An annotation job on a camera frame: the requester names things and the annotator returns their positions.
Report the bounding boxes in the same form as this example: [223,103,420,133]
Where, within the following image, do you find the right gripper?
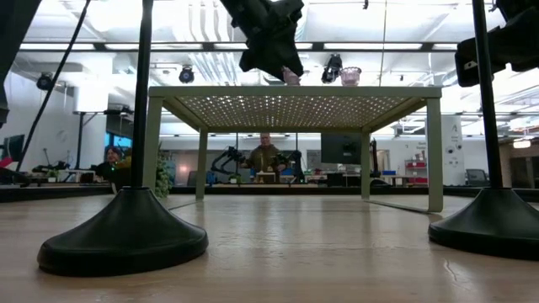
[454,8,539,88]

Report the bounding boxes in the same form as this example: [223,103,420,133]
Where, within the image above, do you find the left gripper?
[221,0,305,82]

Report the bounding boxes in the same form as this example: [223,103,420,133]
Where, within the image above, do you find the pink ribbed glass candle holder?
[281,66,301,88]
[339,66,363,88]

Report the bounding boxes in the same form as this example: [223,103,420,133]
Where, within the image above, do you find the tall black metal candlestick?
[36,0,210,278]
[428,0,539,261]

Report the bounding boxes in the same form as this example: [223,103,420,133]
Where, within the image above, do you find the green perforated metal shelf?
[141,86,444,214]

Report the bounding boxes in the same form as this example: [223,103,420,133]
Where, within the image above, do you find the person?
[94,145,127,182]
[242,133,291,184]

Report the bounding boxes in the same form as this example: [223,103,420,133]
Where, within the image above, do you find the grey office chair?
[465,167,489,187]

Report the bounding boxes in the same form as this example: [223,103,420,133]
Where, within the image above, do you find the black computer monitor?
[320,133,363,165]
[0,134,25,165]

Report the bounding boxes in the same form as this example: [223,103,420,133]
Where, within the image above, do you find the red storage shelf unit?
[404,158,429,185]

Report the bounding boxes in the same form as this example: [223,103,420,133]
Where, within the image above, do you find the potted green succulent plant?
[109,145,174,199]

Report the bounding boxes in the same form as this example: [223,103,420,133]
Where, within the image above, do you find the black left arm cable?
[15,0,93,173]

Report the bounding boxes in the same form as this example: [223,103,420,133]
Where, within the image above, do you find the black aluminium table frame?
[0,183,539,204]

